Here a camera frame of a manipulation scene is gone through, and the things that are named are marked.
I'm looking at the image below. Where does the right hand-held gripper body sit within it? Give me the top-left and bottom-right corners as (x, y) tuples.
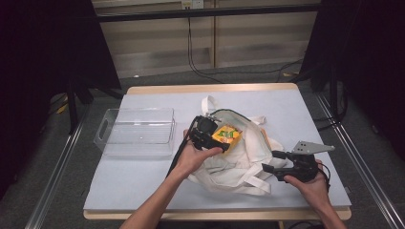
(273, 140), (336, 183)

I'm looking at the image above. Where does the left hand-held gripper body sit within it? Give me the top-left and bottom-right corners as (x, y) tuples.
(189, 114), (223, 151)

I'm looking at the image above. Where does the yellow snack packet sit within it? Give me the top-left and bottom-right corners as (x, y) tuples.
(211, 124), (244, 151)

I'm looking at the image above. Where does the white canvas tote bag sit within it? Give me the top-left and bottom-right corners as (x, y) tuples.
(186, 94), (289, 197)

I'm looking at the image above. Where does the clear plastic storage bin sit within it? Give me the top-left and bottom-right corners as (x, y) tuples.
(93, 107), (177, 157)

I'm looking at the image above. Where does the person's right hand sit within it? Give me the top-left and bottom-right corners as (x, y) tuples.
(284, 160), (332, 213)

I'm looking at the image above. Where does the person's left hand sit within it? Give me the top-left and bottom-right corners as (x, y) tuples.
(174, 129), (224, 179)

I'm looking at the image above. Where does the wooden table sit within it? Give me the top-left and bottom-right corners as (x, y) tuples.
(83, 83), (352, 221)

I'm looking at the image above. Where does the pale table cover sheet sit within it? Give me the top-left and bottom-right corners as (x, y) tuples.
(83, 89), (352, 212)

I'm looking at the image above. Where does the black metal stand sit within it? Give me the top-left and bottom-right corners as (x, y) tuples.
(65, 79), (81, 135)

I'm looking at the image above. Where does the black curtain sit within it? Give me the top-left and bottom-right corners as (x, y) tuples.
(300, 0), (405, 154)
(0, 0), (122, 192)

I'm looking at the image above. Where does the black cable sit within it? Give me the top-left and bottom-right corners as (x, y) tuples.
(313, 92), (350, 132)
(165, 117), (200, 178)
(186, 17), (225, 84)
(317, 162), (332, 193)

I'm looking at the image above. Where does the aluminium floor rail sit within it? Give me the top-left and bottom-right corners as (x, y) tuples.
(314, 92), (405, 229)
(24, 104), (91, 229)

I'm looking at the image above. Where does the white wall socket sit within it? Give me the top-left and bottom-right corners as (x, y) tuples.
(181, 0), (204, 10)

